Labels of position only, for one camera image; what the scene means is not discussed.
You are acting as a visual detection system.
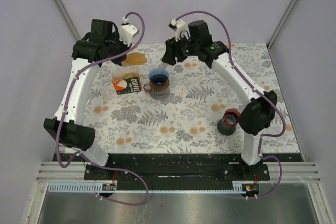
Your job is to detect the brown filters in box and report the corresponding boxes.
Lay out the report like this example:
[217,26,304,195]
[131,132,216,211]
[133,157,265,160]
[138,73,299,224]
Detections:
[113,68,139,80]

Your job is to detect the white slotted cable duct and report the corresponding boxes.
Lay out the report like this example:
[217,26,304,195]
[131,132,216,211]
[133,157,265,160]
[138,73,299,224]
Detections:
[48,182,117,193]

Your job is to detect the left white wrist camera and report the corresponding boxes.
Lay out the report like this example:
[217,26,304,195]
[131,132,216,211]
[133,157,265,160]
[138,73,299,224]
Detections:
[118,16,139,47]

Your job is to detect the orange coffee filter box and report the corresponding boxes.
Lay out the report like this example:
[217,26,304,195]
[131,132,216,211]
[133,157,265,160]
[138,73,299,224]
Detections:
[112,66,142,95]

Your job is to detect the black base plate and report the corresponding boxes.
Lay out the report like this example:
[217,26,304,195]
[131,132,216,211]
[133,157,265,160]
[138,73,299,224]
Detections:
[83,152,270,182]

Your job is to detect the aluminium frame rail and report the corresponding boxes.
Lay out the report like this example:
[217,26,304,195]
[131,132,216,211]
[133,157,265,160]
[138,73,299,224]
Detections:
[52,0,81,45]

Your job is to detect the wooden dripper ring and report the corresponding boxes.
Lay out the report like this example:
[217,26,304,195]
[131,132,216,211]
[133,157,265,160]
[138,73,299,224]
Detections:
[149,79,170,92]

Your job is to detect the dark grey red-rimmed cup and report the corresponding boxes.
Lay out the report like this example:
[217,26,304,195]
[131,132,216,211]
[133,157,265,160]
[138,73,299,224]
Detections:
[217,109,240,136]

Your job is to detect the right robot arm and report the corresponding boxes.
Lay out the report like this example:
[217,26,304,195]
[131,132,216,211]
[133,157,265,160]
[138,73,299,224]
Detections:
[162,19,277,180]

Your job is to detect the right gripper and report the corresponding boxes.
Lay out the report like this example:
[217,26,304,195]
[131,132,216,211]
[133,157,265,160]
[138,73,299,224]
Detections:
[161,33,198,67]

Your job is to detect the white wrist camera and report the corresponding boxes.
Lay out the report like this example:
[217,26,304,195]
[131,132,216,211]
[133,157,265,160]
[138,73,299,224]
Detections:
[118,16,139,47]
[169,19,188,41]

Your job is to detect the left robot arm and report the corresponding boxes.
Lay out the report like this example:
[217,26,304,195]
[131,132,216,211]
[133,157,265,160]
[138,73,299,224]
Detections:
[44,17,138,179]

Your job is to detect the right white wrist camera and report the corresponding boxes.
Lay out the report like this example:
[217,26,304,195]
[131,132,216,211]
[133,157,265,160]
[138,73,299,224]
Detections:
[169,19,188,41]

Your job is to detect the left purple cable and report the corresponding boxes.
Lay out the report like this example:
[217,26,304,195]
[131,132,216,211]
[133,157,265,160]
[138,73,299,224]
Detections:
[56,11,150,205]

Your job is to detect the grey glass carafe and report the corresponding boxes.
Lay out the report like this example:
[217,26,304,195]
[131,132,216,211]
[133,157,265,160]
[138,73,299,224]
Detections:
[143,82,170,100]

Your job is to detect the blue ribbed dripper holder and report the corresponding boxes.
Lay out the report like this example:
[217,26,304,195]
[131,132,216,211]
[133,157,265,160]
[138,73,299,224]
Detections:
[149,68,169,84]

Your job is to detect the floral patterned table mat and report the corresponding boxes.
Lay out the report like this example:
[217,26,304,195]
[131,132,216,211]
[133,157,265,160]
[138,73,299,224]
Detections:
[64,42,300,154]

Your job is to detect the brown paper coffee filter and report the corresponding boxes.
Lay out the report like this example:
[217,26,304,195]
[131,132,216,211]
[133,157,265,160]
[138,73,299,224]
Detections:
[122,52,147,67]

